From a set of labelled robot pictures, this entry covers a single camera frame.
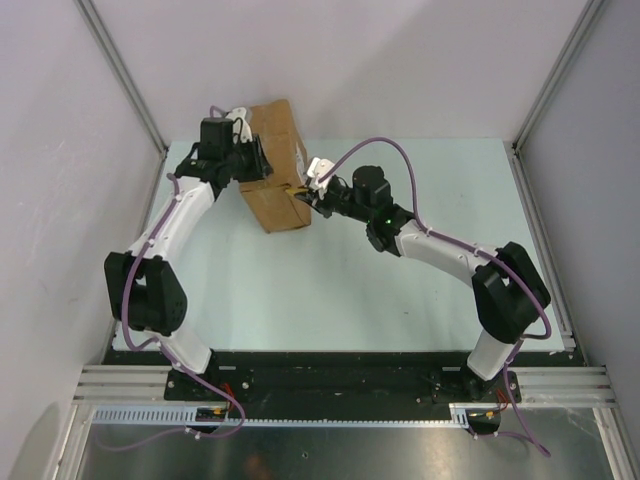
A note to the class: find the white slotted cable duct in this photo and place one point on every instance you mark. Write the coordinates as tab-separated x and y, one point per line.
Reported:
455	416

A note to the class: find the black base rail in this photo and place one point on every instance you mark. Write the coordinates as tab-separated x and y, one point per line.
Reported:
337	386

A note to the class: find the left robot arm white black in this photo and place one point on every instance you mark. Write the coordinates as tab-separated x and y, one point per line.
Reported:
145	294

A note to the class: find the brown cardboard express box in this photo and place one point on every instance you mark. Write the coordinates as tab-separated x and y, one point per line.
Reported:
274	208

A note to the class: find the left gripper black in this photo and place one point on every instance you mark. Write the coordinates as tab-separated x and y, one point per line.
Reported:
260	168

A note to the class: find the right aluminium frame post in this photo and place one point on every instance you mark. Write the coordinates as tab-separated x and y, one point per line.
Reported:
568	55

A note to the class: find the aluminium frame post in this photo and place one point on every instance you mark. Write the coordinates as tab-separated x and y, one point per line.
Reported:
568	55
99	30

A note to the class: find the left aluminium frame post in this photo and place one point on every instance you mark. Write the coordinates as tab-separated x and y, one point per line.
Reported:
99	30

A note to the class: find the yellow utility knife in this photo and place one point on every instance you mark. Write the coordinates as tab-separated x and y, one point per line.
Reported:
293	191

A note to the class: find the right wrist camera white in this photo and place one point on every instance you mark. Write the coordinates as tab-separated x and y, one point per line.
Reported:
318	175

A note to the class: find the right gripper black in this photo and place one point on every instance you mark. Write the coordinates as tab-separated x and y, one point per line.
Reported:
310	199

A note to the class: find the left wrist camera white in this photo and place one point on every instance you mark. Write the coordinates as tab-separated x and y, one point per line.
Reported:
241	128

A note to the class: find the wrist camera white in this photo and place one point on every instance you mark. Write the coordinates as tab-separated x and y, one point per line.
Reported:
318	175
241	128

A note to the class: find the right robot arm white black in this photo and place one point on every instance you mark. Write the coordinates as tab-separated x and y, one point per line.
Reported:
509	292

